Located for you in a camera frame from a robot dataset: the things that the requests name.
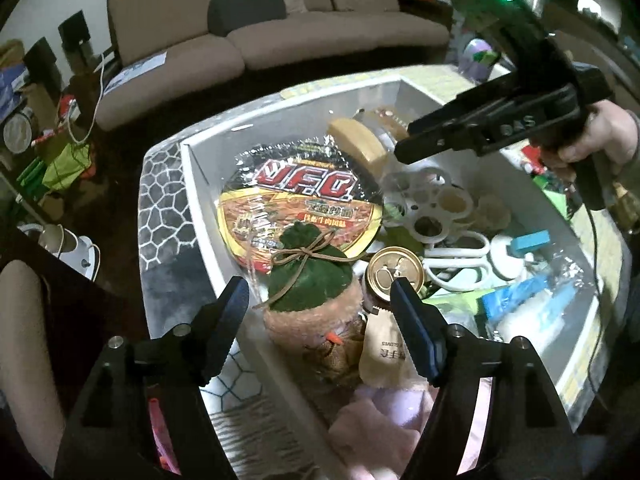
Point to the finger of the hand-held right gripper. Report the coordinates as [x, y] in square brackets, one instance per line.
[450, 120]

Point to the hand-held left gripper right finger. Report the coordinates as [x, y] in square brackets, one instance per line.
[415, 330]

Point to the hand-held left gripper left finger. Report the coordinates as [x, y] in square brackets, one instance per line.
[232, 310]

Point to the white cardboard box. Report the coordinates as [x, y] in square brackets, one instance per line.
[210, 200]

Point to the person's right hand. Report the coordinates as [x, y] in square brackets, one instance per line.
[610, 132]

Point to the brown paper packet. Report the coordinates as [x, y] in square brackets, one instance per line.
[382, 350]

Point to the light green packet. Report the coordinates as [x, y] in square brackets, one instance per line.
[455, 305]

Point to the purple plush toy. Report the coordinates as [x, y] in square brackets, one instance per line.
[477, 57]

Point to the gold drink can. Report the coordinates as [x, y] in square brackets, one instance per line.
[395, 265]

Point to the snowman plush with green hat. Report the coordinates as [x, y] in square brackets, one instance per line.
[305, 280]

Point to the white scissors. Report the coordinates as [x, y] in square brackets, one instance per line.
[434, 252]

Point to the pink cloth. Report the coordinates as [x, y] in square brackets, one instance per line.
[380, 425]

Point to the white round stand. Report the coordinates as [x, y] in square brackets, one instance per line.
[505, 265]

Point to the grey honeycomb table mat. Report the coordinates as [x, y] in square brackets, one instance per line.
[165, 220]

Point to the blue white plastic packet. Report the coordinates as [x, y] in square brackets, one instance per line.
[525, 300]

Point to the instant noodle bowl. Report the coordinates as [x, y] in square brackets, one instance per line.
[300, 195]

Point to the light blue block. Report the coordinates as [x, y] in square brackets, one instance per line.
[530, 242]

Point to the white appliance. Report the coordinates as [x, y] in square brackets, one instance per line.
[75, 255]

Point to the person's leg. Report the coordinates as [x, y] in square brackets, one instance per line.
[25, 350]

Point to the green bag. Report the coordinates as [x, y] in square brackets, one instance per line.
[67, 167]

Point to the dark cushion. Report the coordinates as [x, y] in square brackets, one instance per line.
[247, 10]

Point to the brown sofa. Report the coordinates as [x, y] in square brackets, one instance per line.
[200, 60]

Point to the paper sheet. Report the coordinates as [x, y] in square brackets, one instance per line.
[135, 70]

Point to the round white dial scale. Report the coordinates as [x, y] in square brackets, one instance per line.
[17, 132]

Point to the black speaker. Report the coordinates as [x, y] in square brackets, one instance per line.
[75, 32]
[45, 67]

